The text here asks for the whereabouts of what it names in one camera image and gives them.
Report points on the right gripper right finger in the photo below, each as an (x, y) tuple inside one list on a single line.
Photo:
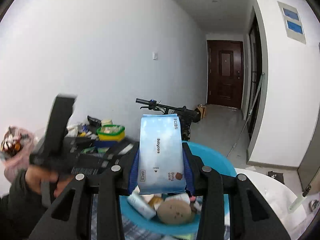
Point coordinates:
[(251, 217)]

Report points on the light blue wipes pack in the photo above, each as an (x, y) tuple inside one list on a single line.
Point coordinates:
[(161, 167)]

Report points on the person left hand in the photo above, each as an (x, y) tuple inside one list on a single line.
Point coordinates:
[(35, 176)]

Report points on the yellow green bin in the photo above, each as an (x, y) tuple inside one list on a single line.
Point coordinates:
[(111, 133)]

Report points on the blue plaid shirt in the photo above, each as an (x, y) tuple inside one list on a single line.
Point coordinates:
[(131, 230)]

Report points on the leaning metal pole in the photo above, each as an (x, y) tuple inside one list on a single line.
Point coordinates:
[(249, 113)]

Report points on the dark brown door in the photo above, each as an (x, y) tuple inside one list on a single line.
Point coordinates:
[(225, 73)]

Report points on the wall switch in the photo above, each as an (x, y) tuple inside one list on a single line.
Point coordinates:
[(155, 56)]

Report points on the blue wall sign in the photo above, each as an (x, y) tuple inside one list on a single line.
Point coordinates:
[(293, 25)]

